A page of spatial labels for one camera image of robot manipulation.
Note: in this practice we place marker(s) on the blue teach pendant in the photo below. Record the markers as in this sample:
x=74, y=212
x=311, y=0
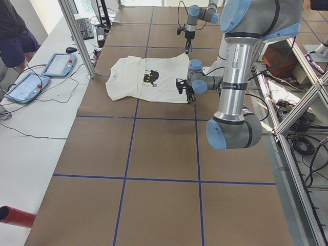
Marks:
x=59, y=65
x=28, y=88

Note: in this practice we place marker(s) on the black power adapter box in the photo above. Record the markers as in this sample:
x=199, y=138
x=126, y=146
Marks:
x=101, y=37

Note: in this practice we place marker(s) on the upper orange electronics board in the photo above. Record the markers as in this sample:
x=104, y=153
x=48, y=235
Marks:
x=96, y=54

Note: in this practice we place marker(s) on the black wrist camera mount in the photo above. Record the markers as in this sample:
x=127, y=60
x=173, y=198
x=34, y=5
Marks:
x=181, y=85
x=180, y=30

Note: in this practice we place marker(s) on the aluminium side frame rack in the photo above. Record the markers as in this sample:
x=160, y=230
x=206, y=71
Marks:
x=296, y=129

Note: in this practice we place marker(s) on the black keyboard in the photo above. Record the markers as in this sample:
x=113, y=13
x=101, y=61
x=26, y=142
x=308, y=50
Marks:
x=85, y=28

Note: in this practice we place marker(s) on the upper blue teach pendant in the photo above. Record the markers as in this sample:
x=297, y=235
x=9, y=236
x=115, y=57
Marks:
x=59, y=65

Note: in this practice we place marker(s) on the person in dark clothes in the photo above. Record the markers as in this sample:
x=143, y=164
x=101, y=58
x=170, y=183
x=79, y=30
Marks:
x=18, y=44

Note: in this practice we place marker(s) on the red cylinder tube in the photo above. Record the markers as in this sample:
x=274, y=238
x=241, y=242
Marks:
x=13, y=216

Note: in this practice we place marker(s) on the black computer mouse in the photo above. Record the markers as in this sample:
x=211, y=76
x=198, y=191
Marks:
x=70, y=50

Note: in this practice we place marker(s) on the aluminium frame post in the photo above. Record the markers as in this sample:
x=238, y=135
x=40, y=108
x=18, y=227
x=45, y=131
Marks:
x=72, y=24

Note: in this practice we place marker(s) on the brown cardboard box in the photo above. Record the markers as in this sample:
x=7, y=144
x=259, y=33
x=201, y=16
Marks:
x=276, y=53

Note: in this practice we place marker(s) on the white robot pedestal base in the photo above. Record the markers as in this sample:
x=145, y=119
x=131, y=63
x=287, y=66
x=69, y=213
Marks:
x=217, y=68

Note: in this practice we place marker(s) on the cream long sleeve cat shirt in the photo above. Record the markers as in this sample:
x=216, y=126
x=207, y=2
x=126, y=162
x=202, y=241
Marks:
x=150, y=79

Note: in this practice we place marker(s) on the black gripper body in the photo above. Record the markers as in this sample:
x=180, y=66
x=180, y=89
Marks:
x=189, y=91
x=189, y=35

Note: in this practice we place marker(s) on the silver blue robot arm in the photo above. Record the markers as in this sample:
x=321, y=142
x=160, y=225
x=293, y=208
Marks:
x=244, y=24
x=195, y=13

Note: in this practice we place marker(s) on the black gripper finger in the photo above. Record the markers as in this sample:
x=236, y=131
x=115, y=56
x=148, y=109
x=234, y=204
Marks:
x=193, y=98
x=189, y=45
x=189, y=99

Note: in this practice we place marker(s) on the lower blue teach pendant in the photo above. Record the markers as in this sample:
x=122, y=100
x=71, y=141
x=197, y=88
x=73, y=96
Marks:
x=28, y=88

